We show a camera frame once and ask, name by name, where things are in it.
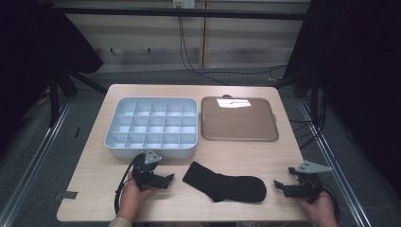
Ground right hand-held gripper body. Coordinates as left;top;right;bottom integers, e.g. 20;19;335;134
293;160;334;203

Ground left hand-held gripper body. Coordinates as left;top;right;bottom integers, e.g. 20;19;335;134
131;149;166;192

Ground grey compartment storage box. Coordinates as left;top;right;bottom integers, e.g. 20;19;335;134
103;96;199;160

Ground black sock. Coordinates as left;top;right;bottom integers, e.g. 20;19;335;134
182;161;268;203

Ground person's left hand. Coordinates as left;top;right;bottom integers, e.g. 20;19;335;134
116;179;156;222

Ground person's right hand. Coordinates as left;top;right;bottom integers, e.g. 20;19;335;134
299;190;339;227

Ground brown square lid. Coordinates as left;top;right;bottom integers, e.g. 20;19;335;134
200;94;280;142

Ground grey tape piece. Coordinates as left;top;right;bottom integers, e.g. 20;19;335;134
53;190;78;201

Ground black metal stand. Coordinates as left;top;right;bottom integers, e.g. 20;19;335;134
46;69;109;129

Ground black curtain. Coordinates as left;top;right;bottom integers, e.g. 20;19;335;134
282;0;401;198
0;0;105;155

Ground black metal crossbar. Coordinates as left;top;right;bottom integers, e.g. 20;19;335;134
50;7;308;22

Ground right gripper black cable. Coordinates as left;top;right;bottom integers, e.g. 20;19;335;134
321;183;341;223

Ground black floor cable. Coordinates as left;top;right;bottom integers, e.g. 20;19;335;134
289;91;327;151

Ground metal floor rail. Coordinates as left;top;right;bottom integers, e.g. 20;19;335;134
0;97;75;227
297;98;373;227

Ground black wall cable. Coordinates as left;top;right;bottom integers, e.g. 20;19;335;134
177;15;288;86

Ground white wall socket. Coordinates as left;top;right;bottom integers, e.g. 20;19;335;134
172;0;197;9

